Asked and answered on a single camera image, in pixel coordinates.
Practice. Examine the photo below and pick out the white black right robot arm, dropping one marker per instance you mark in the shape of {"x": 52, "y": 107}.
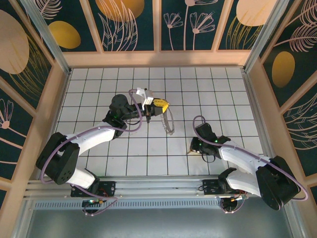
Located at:
{"x": 237, "y": 156}

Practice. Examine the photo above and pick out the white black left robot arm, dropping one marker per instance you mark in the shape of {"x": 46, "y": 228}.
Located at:
{"x": 94, "y": 136}

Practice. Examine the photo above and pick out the grey vented metal strip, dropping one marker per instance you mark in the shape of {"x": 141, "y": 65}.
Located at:
{"x": 158, "y": 203}

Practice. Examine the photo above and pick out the small controller board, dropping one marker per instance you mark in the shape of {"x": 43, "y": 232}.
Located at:
{"x": 94, "y": 202}

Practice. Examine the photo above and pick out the grey metal sheet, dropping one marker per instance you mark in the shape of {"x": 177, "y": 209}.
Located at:
{"x": 158, "y": 223}

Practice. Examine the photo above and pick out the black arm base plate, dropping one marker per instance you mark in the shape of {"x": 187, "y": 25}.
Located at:
{"x": 109, "y": 188}
{"x": 210, "y": 187}

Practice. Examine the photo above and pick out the aluminium side rail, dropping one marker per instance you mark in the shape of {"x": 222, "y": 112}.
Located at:
{"x": 261, "y": 124}

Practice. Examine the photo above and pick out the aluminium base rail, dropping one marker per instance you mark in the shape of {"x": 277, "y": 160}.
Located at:
{"x": 158, "y": 184}

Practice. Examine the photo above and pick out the wall panel with pink flowers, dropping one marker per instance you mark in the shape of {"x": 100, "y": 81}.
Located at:
{"x": 12, "y": 138}
{"x": 178, "y": 37}

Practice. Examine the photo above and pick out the wall panel with orange circle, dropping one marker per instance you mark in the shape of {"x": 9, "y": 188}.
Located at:
{"x": 146, "y": 24}

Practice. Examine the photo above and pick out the wall panel with mustard oval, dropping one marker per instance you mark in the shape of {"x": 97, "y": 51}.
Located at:
{"x": 84, "y": 24}

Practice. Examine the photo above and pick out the wall panel with pink leaves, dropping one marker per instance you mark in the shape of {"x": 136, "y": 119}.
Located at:
{"x": 304, "y": 138}

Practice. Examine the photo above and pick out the wall panel cream circle grass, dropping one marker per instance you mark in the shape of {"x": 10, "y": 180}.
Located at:
{"x": 15, "y": 49}
{"x": 237, "y": 37}

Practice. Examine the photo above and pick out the aluminium corner post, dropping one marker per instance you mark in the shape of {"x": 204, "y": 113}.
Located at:
{"x": 264, "y": 37}
{"x": 48, "y": 37}

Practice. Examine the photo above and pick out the wall panel mustard oval leaves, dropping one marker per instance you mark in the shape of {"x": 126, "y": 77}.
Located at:
{"x": 297, "y": 62}

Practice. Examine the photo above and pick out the dark wall panel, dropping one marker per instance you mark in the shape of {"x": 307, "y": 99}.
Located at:
{"x": 314, "y": 198}
{"x": 2, "y": 198}

